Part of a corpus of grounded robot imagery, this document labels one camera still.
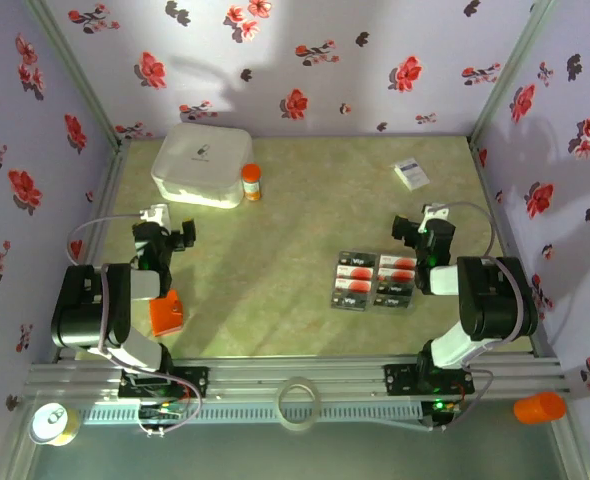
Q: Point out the orange plastic cup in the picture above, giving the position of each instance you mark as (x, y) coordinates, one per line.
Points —
(540, 407)

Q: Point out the black VIP card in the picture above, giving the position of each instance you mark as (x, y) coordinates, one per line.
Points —
(391, 303)
(394, 289)
(351, 301)
(359, 259)

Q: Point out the aluminium side rail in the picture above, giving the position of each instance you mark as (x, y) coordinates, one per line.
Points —
(102, 200)
(492, 200)

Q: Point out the aluminium frame rail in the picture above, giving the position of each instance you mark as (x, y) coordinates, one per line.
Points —
(255, 372)

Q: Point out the aluminium frame post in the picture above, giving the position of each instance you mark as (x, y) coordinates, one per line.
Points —
(513, 65)
(73, 65)

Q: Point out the green circuit board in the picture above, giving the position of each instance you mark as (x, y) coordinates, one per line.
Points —
(440, 406)
(167, 411)

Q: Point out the orange pill bottle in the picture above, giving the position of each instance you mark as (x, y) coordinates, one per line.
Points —
(251, 182)

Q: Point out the clear tape roll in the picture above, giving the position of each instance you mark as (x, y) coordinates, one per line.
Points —
(281, 406)

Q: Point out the red black battery packs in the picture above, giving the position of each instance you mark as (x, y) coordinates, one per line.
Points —
(376, 274)

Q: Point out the red circle card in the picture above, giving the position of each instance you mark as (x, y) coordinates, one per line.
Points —
(399, 262)
(356, 273)
(396, 275)
(354, 286)

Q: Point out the small white paper packet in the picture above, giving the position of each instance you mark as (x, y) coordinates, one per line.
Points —
(412, 174)

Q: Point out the orange card holder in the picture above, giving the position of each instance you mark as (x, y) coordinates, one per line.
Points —
(167, 312)

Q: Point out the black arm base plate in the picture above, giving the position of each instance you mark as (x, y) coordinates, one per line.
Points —
(197, 380)
(397, 378)

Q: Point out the white medicine box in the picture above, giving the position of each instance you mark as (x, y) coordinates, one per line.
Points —
(200, 165)

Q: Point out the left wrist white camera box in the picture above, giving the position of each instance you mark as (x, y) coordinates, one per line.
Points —
(155, 212)

